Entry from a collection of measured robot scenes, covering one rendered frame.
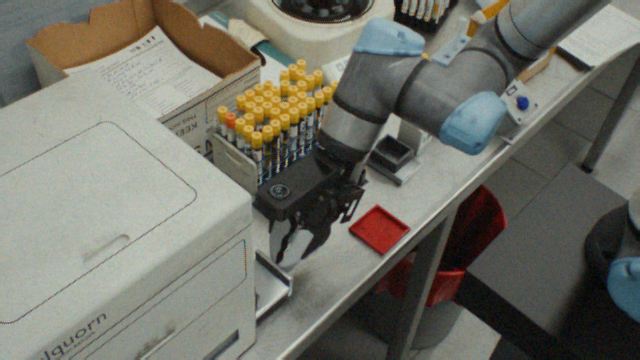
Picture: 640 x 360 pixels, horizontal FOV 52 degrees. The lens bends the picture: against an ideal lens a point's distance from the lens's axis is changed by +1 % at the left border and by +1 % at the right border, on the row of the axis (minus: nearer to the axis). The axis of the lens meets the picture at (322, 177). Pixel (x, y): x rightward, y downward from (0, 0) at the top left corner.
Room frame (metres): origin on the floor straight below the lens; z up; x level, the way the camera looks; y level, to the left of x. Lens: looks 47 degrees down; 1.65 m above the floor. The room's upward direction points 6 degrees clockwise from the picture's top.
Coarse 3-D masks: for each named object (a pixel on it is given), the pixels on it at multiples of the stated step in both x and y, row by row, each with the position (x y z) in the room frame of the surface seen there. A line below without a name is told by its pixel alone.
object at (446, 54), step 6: (456, 36) 1.00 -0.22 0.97; (462, 36) 1.00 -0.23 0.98; (450, 42) 0.98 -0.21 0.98; (462, 42) 0.99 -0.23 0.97; (444, 48) 0.96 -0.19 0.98; (450, 48) 0.96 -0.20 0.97; (462, 48) 0.97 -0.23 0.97; (438, 54) 0.94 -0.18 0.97; (444, 54) 0.94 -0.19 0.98; (450, 54) 0.95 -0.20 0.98; (432, 60) 0.93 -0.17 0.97; (438, 60) 0.93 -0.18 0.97; (444, 60) 0.93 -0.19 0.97; (450, 60) 0.93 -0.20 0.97; (444, 66) 0.92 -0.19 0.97
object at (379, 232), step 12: (372, 216) 0.64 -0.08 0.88; (384, 216) 0.64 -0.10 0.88; (348, 228) 0.61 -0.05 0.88; (360, 228) 0.62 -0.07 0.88; (372, 228) 0.62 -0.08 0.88; (384, 228) 0.62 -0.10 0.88; (396, 228) 0.62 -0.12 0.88; (408, 228) 0.62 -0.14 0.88; (372, 240) 0.60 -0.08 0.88; (384, 240) 0.60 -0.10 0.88; (396, 240) 0.60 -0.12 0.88; (384, 252) 0.57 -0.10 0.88
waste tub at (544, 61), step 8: (504, 0) 1.15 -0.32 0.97; (488, 8) 1.11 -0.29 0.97; (496, 8) 1.13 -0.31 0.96; (472, 16) 1.07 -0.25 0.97; (488, 16) 1.12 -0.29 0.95; (472, 24) 1.07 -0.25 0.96; (480, 24) 1.05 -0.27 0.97; (472, 32) 1.06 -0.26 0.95; (552, 48) 1.07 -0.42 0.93; (544, 56) 1.05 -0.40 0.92; (552, 56) 1.08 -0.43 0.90; (536, 64) 1.03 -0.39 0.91; (544, 64) 1.06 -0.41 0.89; (528, 72) 1.01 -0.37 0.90; (536, 72) 1.04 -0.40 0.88; (520, 80) 1.00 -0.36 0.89
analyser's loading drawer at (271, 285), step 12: (264, 264) 0.50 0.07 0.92; (276, 264) 0.49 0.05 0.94; (264, 276) 0.49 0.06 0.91; (276, 276) 0.49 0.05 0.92; (288, 276) 0.48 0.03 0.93; (264, 288) 0.47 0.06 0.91; (276, 288) 0.47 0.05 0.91; (288, 288) 0.47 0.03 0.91; (264, 300) 0.45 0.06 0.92; (276, 300) 0.45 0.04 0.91
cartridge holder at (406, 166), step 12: (384, 144) 0.79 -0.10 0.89; (396, 144) 0.78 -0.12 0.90; (372, 156) 0.75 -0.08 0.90; (384, 156) 0.74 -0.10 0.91; (396, 156) 0.77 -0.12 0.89; (408, 156) 0.75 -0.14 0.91; (384, 168) 0.74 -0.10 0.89; (396, 168) 0.73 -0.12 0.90; (408, 168) 0.74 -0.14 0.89; (396, 180) 0.72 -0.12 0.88
